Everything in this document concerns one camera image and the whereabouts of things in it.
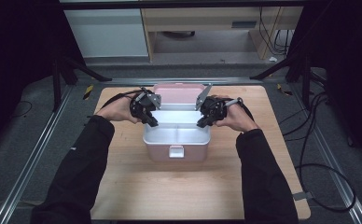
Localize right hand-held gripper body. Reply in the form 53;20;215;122
195;83;229;122

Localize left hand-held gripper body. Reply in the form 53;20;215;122
128;87;162;119

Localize white tray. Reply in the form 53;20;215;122
143;104;211;146

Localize pink storage box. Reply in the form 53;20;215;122
143;82;212;163

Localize person's left hand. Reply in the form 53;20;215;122
95;94;140;125

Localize person's right hand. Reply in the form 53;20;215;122
215;94;260;133

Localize yellow black tape strip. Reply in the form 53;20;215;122
276;83;294;97
82;84;94;101

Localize dark round object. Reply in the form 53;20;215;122
161;30;196;39

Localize white cabinet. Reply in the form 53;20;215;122
63;8;149;59

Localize black metal stand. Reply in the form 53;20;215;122
51;55;113;113
249;52;313;110

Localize light wooden desk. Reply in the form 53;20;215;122
141;7;304;61

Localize aluminium floor rail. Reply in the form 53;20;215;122
0;85;75;224
105;77;264;87
289;83;362;224

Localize left hand-held gripper cable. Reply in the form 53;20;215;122
87;89;147;119

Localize hand-held gripper cable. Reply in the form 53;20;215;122
87;89;147;119
224;96;256;123

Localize right hand-held gripper cable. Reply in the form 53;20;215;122
224;96;256;123

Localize black cables under desk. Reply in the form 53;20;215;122
258;7;295;56

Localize thin black floor cable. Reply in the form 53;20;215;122
7;100;34;121

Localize black looped floor cable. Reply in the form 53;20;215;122
295;163;356;214

